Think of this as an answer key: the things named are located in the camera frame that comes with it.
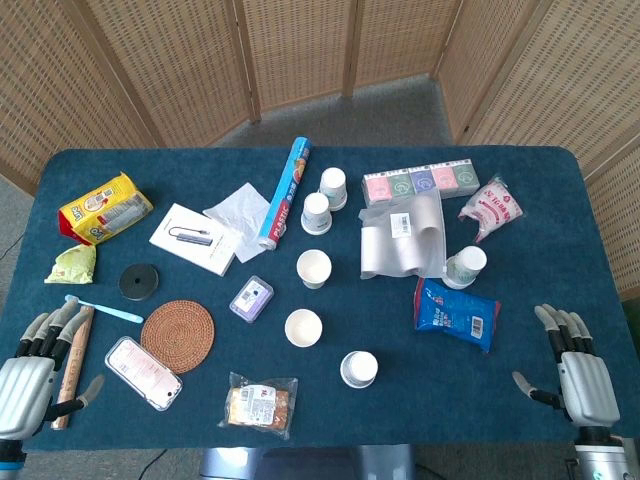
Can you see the translucent plastic zip bag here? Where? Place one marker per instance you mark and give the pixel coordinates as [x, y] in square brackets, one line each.
[402, 235]

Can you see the blue snack packet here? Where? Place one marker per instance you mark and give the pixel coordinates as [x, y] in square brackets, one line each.
[455, 315]

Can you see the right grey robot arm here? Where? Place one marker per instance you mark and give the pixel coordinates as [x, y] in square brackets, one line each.
[602, 457]

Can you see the white paper napkin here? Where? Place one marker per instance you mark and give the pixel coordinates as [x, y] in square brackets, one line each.
[240, 210]

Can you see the woven bamboo folding screen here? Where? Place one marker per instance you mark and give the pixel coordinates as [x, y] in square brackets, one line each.
[175, 65]

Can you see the wooden rolling pin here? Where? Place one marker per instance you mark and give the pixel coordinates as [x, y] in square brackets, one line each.
[75, 367]

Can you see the brown woven round coaster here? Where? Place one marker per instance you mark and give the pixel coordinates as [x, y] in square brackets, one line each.
[177, 336]

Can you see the white paper cup green print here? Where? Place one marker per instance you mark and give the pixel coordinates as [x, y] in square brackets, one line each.
[465, 267]

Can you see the yellow snack box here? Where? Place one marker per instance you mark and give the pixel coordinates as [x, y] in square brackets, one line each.
[102, 210]

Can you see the purple soap box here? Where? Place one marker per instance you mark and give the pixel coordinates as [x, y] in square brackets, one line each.
[251, 298]

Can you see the dark blue felt table cover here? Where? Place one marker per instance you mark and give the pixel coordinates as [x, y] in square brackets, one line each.
[390, 310]

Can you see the multicolour tissue pack row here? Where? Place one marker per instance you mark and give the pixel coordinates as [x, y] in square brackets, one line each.
[420, 181]

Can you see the black round disc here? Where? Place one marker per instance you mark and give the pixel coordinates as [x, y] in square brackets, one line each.
[138, 282]

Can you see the blue plastic wrap box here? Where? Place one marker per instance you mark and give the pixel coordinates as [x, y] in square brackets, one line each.
[287, 192]

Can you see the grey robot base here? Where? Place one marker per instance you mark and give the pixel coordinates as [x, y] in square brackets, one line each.
[305, 462]

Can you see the white pink sugar bag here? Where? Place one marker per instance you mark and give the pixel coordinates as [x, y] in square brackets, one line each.
[492, 210]

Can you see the green crumpled snack packet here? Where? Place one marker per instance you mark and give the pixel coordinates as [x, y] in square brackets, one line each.
[72, 265]

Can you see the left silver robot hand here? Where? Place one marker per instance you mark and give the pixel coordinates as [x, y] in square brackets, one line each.
[22, 385]

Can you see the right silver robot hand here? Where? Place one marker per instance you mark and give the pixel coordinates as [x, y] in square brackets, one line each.
[587, 387]

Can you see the clear wrapped snack packet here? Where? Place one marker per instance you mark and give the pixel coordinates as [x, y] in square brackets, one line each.
[257, 405]

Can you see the light blue toothbrush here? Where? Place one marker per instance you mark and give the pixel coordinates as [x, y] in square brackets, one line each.
[107, 310]

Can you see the white USB hub box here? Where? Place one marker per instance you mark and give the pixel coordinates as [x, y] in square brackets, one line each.
[192, 239]

